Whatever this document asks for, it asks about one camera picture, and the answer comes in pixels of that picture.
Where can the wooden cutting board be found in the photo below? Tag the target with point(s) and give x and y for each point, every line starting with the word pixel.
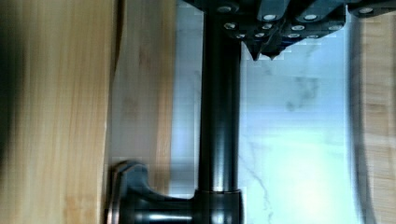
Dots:
pixel 372 108

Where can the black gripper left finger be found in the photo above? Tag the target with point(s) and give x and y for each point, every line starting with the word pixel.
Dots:
pixel 258 24

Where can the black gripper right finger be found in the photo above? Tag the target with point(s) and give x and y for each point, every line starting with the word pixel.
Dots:
pixel 290 21

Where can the black drawer handle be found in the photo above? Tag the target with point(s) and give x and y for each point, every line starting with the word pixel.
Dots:
pixel 217 199

